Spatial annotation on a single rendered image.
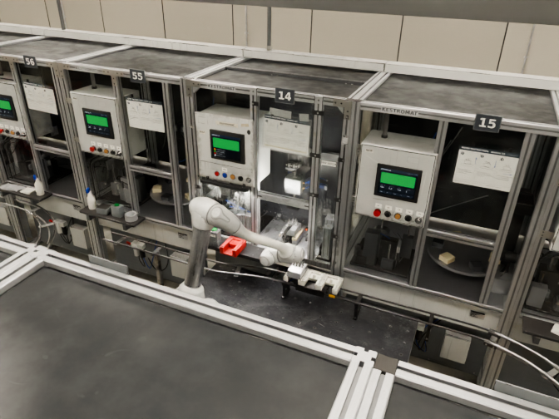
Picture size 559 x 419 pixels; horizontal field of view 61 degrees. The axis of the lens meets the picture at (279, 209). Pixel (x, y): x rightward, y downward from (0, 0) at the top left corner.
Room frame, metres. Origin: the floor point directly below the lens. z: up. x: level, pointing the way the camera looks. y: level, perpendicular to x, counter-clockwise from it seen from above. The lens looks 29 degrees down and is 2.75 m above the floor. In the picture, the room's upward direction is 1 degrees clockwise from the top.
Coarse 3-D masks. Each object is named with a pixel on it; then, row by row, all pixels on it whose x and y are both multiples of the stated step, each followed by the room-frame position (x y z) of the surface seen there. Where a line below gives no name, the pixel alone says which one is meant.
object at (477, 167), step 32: (384, 128) 2.51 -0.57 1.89; (416, 128) 2.44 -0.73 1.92; (448, 128) 2.38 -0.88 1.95; (448, 160) 2.37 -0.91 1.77; (480, 160) 2.30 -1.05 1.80; (512, 160) 2.24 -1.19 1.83; (544, 160) 2.19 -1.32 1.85; (448, 192) 2.35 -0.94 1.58; (480, 192) 2.29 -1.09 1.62; (352, 224) 2.56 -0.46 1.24; (384, 224) 2.48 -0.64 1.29; (448, 224) 2.34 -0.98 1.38; (480, 224) 2.27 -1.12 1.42; (512, 224) 2.21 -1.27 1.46; (352, 256) 2.55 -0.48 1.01; (384, 256) 2.47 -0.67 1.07; (512, 256) 2.19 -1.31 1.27
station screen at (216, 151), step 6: (222, 138) 2.85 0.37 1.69; (228, 138) 2.84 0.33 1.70; (234, 138) 2.82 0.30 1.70; (216, 150) 2.87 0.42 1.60; (222, 150) 2.86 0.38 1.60; (228, 150) 2.84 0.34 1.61; (234, 150) 2.82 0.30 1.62; (216, 156) 2.87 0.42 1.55; (222, 156) 2.86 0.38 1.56; (228, 156) 2.84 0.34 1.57; (234, 156) 2.82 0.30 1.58
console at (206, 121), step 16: (208, 112) 2.98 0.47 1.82; (208, 128) 2.92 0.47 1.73; (224, 128) 2.87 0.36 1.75; (240, 128) 2.83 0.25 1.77; (208, 144) 2.92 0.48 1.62; (240, 144) 2.82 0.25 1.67; (208, 160) 2.93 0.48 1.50; (224, 160) 2.88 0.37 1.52; (240, 160) 2.82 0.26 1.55; (240, 176) 2.83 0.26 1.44
